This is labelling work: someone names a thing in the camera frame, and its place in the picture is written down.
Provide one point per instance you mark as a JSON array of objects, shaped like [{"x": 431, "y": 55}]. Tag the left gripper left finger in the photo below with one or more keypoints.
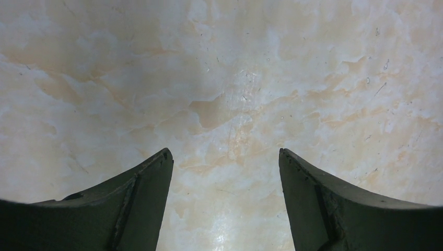
[{"x": 122, "y": 213}]

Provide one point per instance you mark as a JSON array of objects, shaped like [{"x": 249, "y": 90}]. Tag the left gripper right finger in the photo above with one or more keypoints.
[{"x": 328, "y": 213}]

